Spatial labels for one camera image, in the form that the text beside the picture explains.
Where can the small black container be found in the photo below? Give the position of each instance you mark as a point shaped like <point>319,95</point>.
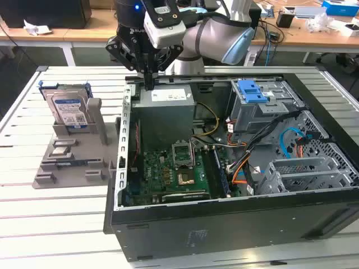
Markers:
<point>284,19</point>

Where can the clear plastic bag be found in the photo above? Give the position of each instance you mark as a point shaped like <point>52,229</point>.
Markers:
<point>319,22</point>

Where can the dark blue RAM stick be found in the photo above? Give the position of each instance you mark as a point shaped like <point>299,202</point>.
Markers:
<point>75,162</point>
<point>221,173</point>

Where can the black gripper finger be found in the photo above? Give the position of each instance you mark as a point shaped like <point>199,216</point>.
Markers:
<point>120,57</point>
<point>169,57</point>

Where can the black graphics card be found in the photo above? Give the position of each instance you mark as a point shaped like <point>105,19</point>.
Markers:
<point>185,195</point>

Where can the silver CPU chip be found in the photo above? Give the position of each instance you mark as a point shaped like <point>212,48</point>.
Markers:
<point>59,151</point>

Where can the grey parts rack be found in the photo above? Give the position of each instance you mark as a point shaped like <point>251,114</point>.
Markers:
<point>70,182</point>

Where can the large black box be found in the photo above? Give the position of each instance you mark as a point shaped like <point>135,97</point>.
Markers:
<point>42,14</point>

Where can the hard disk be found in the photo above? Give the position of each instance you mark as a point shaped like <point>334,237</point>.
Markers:
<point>67,109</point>

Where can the black camera bracket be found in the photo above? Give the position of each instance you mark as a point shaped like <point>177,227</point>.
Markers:
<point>150,12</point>

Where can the grey metal drive cage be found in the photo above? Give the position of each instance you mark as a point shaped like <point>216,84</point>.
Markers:
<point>249,117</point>

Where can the crumpled white paper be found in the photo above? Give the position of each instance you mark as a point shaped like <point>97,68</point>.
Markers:
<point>36,28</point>

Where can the blue plastic drive latch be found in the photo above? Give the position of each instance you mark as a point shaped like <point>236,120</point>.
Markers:
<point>249,91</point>

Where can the wooden desk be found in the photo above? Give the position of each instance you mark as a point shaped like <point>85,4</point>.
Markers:
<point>84,33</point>
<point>308,39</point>

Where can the blue cardboard box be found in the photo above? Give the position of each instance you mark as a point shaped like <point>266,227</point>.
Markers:
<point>340,8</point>

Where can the CPU socket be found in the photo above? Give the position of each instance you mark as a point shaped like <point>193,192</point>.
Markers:
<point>182,152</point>

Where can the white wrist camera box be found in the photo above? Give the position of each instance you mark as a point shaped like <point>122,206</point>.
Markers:
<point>168,33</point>

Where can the white power adapter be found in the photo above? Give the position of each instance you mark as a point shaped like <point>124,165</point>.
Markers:
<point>251,59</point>

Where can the metal disk bay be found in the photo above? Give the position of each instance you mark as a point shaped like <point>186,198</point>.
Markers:
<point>303,179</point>

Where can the gold chipset chip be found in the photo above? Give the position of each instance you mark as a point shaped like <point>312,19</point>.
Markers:
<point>185,178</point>

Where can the grey flat box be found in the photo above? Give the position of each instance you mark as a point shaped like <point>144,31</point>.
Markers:
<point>308,11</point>

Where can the green motherboard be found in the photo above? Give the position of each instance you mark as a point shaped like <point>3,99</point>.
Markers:
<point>157,171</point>

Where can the grey power supply unit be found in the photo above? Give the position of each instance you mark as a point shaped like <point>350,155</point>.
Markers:
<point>162,117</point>

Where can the black PC case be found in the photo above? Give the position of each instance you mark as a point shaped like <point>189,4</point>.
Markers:
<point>224,232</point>

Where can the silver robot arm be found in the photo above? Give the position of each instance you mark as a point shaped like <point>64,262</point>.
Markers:
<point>207,33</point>

